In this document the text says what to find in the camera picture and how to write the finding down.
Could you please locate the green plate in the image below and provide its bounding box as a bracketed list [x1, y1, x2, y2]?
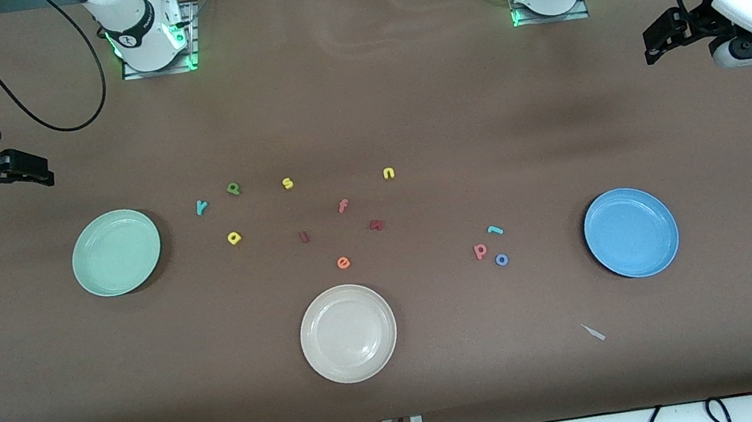
[65, 204, 169, 303]

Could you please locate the blue plate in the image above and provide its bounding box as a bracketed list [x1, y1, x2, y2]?
[578, 180, 686, 286]

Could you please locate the beige plate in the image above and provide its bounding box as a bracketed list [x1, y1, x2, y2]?
[292, 277, 405, 391]

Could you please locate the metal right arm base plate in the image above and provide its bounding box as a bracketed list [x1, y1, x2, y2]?
[113, 0, 204, 83]

